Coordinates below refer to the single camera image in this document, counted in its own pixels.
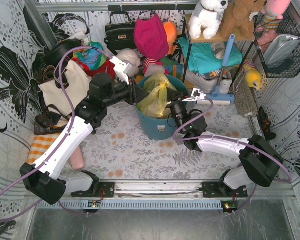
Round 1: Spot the black wire basket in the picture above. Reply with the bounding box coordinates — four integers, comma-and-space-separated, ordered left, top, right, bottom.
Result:
254, 12, 300, 79

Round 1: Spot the teal plastic trash bin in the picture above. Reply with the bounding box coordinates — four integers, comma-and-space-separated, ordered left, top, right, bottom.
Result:
135, 74, 189, 140

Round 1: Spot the orange plush toy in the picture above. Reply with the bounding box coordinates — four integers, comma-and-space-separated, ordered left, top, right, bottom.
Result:
163, 21, 177, 55

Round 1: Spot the white sneakers pair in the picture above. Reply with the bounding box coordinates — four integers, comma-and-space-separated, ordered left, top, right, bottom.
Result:
185, 71, 232, 94

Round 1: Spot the brown leather bag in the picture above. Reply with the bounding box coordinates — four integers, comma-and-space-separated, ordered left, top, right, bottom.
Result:
33, 104, 70, 136

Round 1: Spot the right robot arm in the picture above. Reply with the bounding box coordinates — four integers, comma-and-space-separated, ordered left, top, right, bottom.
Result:
166, 88, 285, 198

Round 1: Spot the rainbow striped bag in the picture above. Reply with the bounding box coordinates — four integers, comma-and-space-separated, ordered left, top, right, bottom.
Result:
134, 57, 185, 85

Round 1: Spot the silver foil pouch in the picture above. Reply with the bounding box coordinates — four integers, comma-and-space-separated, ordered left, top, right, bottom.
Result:
263, 34, 300, 65

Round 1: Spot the colourful print bag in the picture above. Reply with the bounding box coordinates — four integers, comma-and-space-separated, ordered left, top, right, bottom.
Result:
72, 48, 107, 72

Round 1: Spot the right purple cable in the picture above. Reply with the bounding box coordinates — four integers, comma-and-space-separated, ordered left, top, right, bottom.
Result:
172, 97, 293, 216

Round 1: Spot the white plush lamb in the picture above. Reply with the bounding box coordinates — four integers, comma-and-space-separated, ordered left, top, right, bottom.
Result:
116, 48, 141, 77

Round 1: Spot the yellow translucent trash bag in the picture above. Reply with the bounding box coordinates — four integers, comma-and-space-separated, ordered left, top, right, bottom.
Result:
136, 72, 178, 119

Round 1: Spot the aluminium front rail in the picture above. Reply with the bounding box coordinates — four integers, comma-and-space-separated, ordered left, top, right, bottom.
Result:
27, 178, 297, 200

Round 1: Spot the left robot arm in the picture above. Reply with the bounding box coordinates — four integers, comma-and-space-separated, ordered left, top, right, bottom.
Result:
20, 73, 149, 205

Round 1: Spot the light blue floor squeegee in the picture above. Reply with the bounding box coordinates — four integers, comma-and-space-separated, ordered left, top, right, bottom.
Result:
199, 34, 236, 106

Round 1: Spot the orange checkered towel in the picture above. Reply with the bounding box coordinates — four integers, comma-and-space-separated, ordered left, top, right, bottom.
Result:
26, 133, 60, 164

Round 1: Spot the purple cable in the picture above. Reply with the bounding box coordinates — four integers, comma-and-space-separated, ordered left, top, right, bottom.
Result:
172, 97, 293, 216
0, 46, 115, 222

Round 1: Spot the magenta cloth hat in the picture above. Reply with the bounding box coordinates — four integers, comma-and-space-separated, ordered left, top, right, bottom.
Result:
134, 13, 169, 61

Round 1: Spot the bristle broom with handle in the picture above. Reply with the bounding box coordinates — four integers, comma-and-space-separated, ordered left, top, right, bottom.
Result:
232, 80, 260, 135

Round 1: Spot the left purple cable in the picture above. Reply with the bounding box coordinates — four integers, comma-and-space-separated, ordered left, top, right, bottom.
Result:
0, 46, 115, 222

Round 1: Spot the brown teddy bear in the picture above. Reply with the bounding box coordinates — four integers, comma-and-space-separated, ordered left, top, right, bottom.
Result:
220, 0, 268, 39

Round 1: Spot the white plush dog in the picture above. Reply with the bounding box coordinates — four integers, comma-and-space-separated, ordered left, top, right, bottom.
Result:
189, 0, 229, 40

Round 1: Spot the pink sponge block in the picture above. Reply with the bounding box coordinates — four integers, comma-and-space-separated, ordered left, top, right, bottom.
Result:
69, 146, 85, 171

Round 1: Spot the black leather handbag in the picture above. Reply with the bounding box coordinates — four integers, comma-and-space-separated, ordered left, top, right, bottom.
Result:
104, 11, 137, 54

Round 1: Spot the yellow plush duck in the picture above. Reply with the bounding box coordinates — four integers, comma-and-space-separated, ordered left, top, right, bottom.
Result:
242, 61, 262, 91

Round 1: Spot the cream canvas tote bag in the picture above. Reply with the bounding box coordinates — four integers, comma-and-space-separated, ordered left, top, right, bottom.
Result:
37, 59, 96, 116

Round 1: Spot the pink plush toy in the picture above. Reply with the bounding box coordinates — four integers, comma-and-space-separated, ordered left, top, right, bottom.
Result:
261, 0, 291, 30

